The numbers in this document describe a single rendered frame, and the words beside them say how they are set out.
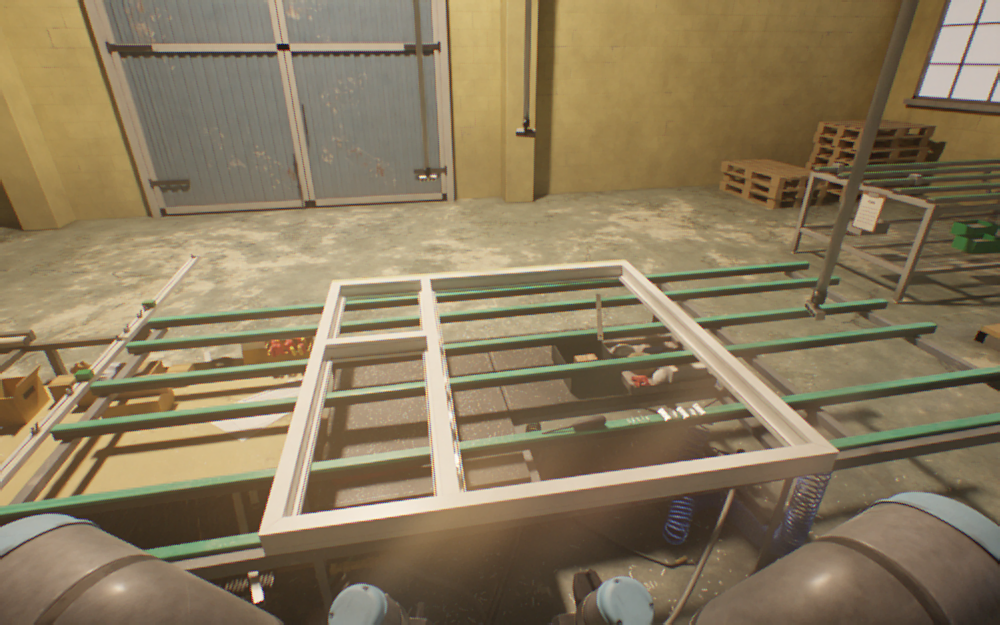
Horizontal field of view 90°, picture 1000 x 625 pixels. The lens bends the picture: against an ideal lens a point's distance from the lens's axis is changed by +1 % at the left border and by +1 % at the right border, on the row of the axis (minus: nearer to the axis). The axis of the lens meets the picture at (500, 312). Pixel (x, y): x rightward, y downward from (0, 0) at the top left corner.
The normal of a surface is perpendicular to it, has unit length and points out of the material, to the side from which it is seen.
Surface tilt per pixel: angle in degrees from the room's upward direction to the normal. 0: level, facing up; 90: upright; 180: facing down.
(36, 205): 90
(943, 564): 15
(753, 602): 47
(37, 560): 7
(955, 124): 90
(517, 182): 90
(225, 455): 0
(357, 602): 19
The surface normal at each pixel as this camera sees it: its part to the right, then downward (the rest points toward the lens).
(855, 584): -0.30, -0.84
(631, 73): 0.20, 0.44
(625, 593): 0.14, -0.70
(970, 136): -0.98, 0.09
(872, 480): 0.00, -0.89
